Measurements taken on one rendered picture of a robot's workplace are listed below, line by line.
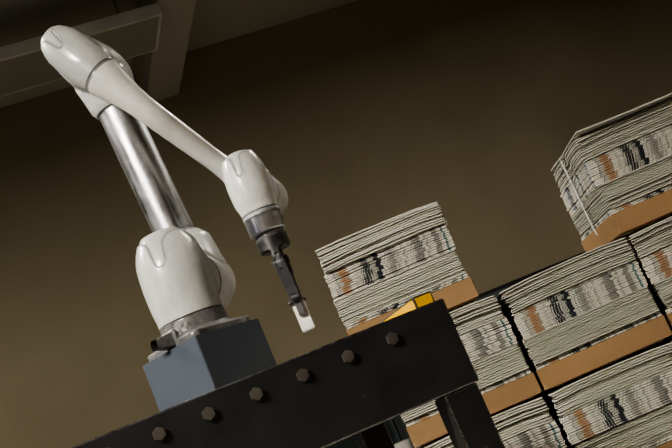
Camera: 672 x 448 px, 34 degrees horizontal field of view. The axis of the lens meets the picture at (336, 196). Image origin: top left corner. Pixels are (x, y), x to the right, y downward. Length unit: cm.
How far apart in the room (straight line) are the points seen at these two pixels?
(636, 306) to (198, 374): 93
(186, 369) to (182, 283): 19
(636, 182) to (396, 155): 731
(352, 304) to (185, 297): 38
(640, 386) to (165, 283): 104
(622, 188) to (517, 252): 735
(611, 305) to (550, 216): 760
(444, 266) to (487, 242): 730
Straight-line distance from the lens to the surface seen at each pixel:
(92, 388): 881
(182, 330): 244
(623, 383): 232
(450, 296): 231
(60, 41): 273
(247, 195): 249
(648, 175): 238
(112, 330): 888
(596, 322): 232
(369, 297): 232
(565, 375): 230
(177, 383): 244
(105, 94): 267
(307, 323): 248
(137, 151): 277
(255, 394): 140
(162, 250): 248
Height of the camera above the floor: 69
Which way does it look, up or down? 11 degrees up
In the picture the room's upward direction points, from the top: 23 degrees counter-clockwise
